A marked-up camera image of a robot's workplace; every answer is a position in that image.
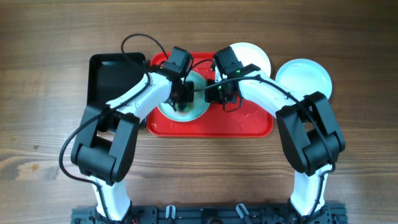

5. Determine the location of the light blue plate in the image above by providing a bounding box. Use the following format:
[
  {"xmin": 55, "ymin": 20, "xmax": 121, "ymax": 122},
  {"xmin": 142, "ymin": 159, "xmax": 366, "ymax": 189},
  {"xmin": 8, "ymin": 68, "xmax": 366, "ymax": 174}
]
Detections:
[
  {"xmin": 275, "ymin": 58, "xmax": 333, "ymax": 99},
  {"xmin": 158, "ymin": 71, "xmax": 210, "ymax": 122}
]

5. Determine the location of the white plate top right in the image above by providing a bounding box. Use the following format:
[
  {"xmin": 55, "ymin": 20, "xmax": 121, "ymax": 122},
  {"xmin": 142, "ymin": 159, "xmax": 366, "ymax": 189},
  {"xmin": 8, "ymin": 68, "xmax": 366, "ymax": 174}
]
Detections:
[{"xmin": 213, "ymin": 42, "xmax": 271, "ymax": 82}]

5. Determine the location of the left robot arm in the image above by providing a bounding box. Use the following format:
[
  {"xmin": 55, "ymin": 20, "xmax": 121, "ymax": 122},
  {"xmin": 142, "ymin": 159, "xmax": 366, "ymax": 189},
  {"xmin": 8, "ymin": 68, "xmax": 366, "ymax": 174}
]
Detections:
[{"xmin": 67, "ymin": 47, "xmax": 193, "ymax": 223}]

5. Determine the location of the red plastic tray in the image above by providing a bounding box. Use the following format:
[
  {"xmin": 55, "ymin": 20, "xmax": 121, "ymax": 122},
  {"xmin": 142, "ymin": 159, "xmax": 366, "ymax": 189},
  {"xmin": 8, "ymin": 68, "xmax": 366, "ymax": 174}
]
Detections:
[{"xmin": 146, "ymin": 52, "xmax": 274, "ymax": 138}]

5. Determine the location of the black plastic tray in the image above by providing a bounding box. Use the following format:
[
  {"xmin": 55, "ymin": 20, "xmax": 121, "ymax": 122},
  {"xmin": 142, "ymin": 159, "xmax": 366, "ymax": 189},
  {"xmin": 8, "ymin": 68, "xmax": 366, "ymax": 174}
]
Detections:
[{"xmin": 86, "ymin": 53, "xmax": 146, "ymax": 110}]

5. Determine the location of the green yellow sponge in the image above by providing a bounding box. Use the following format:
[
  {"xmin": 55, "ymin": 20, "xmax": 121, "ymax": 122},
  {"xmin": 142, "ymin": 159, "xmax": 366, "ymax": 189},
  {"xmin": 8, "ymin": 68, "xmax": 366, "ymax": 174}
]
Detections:
[{"xmin": 175, "ymin": 103, "xmax": 192, "ymax": 113}]

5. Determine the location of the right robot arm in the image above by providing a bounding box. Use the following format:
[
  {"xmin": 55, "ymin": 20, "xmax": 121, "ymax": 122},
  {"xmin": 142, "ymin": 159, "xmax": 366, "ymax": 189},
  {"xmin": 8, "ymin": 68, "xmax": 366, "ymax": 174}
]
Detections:
[{"xmin": 207, "ymin": 42, "xmax": 346, "ymax": 222}]

